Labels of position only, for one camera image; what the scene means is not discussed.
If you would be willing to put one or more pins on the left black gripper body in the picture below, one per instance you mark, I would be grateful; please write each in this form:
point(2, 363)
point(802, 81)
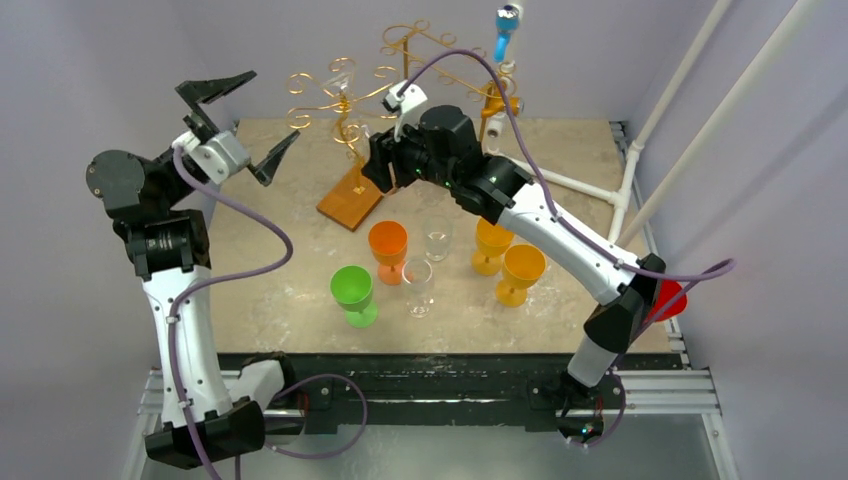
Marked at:
point(243, 163)

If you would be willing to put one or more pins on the yellow goblet front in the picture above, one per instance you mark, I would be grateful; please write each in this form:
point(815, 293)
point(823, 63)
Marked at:
point(522, 266)

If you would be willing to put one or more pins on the clear glass front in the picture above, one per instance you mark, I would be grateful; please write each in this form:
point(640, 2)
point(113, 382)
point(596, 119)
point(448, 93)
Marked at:
point(418, 282)

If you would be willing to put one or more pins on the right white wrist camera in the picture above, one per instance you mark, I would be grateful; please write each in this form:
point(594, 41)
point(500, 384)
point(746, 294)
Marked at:
point(406, 101)

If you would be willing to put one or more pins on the gold scroll glass rack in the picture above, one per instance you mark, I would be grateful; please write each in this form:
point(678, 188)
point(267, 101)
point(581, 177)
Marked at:
point(351, 200)

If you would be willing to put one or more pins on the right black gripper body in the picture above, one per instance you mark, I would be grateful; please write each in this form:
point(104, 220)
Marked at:
point(379, 163)

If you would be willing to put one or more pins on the red plastic goblet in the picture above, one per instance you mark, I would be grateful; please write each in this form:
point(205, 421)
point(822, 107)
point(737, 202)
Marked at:
point(670, 302)

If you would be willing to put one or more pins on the yellow goblet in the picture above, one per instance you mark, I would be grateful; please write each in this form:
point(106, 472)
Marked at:
point(492, 241)
point(522, 266)

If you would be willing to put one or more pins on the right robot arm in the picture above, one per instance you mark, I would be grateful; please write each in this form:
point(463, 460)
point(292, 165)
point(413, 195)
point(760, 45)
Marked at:
point(624, 286)

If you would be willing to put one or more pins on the gold rectangular wire rack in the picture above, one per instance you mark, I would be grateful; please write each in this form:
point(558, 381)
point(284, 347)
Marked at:
point(413, 44)

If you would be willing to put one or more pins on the white pvc pipe frame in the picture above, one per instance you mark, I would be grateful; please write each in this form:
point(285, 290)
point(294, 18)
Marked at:
point(726, 169)

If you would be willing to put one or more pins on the clear glass rear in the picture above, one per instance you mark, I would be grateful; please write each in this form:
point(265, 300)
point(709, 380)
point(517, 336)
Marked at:
point(438, 234)

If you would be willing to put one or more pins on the green plastic goblet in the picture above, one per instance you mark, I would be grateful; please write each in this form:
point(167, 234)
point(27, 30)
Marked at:
point(352, 288)

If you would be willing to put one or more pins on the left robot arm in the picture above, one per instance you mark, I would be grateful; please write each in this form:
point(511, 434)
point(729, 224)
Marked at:
point(203, 419)

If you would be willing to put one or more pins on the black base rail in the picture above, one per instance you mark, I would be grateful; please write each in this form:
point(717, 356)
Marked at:
point(520, 390)

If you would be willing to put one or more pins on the orange plastic goblet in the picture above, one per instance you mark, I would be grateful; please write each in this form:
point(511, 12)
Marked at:
point(388, 241)

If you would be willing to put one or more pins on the orange pipe fitting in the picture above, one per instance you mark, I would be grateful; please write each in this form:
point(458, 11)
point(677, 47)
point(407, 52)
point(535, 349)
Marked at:
point(498, 99)

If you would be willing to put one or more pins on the tall clear flute glass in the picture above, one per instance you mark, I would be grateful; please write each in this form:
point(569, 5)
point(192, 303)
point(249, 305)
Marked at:
point(340, 86)

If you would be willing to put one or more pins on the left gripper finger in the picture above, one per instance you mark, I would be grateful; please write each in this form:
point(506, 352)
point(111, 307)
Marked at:
point(265, 171)
point(196, 93)

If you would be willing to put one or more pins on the yellow goblet rear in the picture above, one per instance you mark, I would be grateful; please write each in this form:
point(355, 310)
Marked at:
point(492, 241)

